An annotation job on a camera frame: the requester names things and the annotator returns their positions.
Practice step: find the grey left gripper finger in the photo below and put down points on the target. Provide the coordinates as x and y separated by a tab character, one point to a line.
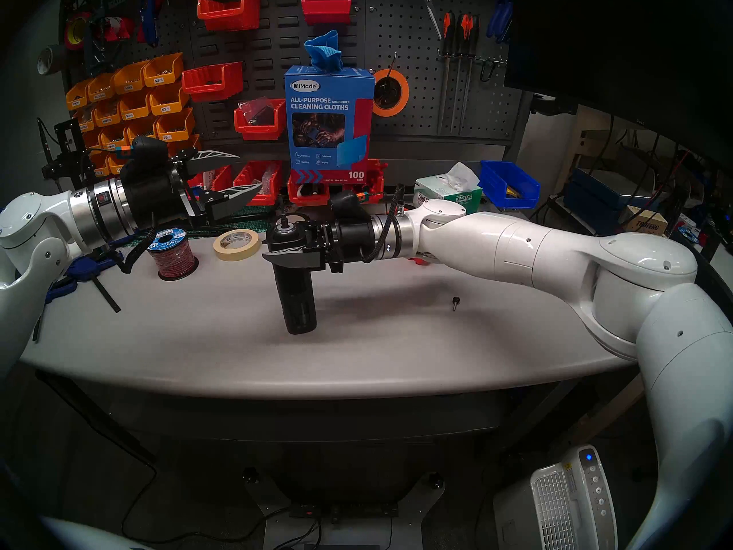
235	198
209	158

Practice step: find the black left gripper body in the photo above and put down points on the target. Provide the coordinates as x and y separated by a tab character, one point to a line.
152	193

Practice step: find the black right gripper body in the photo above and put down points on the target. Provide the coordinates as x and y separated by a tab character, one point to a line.
352	240

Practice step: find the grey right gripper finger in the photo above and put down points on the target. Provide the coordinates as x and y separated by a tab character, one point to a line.
298	259

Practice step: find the black cylindrical screwdriver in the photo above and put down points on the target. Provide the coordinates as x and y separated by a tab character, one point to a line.
298	302

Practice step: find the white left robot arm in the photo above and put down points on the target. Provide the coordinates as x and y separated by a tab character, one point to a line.
34	234

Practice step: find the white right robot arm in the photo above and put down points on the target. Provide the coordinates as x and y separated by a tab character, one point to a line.
544	251

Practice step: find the orange black screwdriver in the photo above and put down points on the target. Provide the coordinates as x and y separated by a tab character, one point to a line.
475	39
465	36
448	36

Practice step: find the red plastic storage bin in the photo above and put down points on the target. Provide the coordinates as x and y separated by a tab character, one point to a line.
223	173
363	191
229	20
309	196
257	133
326	13
263	171
424	261
212	87

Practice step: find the yellow plastic parts bin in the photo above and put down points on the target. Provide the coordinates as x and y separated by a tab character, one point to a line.
130	83
135	110
102	91
113	139
86	123
107	118
164	76
183	142
93	146
169	104
175	128
77	99
100	165
114	164
142	129

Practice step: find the green cutting mat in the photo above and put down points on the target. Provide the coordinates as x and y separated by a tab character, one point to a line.
257	225

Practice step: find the black tape roll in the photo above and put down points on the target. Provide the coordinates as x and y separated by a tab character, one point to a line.
300	216

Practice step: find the beige masking tape roll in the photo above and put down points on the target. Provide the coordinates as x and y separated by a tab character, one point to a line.
236	256

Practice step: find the black metal stand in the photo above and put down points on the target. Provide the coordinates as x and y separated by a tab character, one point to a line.
71	153

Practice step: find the blue bar clamp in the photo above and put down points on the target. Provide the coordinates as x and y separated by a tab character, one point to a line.
60	291
91	265

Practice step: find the green white tissue box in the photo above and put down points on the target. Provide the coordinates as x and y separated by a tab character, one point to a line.
452	188

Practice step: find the blue cleaning cloths box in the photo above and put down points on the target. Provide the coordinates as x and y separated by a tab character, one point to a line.
329	125

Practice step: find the orange tape roll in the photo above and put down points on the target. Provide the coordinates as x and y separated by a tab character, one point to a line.
405	96

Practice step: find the red white striped tape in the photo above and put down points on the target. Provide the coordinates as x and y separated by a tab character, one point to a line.
120	28

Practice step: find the blue microfiber cloth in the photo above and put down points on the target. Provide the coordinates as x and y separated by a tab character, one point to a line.
323	50

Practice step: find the large blue plastic bin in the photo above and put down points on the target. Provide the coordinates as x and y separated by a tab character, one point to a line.
498	179

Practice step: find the red yellow tape roll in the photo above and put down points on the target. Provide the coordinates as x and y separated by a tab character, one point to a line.
69	30

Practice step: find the dark perforated pegboard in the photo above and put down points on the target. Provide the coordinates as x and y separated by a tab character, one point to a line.
418	50

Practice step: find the dark blue case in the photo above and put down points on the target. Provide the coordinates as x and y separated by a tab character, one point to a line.
601	202

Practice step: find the black power strip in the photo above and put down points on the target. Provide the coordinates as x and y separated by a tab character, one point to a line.
309	511

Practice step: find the brown cardboard box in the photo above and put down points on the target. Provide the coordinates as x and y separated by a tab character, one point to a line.
647	221

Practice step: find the black computer monitor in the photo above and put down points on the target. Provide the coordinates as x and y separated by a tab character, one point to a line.
618	50

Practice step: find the white air purifier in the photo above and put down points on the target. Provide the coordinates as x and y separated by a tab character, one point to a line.
561	509

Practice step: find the white robot torso shell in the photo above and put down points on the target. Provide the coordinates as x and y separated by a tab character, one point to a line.
91	536

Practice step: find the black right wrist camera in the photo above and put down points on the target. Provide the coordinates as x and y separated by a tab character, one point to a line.
346	204

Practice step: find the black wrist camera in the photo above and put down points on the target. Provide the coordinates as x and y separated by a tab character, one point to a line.
149	153
346	204

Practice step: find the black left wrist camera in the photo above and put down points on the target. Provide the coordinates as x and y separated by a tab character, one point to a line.
149	153

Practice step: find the dark louvered wall panel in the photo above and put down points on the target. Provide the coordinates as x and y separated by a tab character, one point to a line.
286	44

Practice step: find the grey duct tape roll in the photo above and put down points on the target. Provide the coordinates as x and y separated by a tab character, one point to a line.
47	61

